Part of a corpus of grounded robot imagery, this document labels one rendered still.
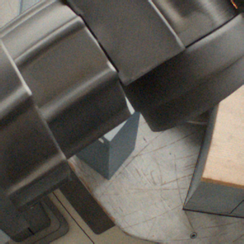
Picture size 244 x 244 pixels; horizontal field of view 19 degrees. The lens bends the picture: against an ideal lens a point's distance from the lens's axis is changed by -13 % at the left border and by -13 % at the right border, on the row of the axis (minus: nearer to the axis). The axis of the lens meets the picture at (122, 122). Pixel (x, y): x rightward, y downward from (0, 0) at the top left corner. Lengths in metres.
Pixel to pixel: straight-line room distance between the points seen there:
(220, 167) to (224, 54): 0.74
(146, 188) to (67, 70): 1.05
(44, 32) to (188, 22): 0.07
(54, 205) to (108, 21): 1.56
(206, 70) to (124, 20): 0.04
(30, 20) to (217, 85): 0.09
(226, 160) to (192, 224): 0.29
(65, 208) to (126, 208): 0.55
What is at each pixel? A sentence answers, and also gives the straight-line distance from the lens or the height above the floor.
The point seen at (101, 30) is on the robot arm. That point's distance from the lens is 0.31.
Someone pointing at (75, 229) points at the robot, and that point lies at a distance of 1.85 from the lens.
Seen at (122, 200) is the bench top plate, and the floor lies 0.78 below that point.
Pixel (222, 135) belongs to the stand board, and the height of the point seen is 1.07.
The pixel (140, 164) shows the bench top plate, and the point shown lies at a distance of 1.35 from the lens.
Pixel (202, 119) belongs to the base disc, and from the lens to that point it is 1.35.
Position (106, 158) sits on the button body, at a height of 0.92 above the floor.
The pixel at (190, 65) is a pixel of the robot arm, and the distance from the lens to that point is 0.33.
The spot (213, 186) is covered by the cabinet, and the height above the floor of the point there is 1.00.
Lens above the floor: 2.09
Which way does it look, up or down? 74 degrees down
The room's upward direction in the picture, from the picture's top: 5 degrees clockwise
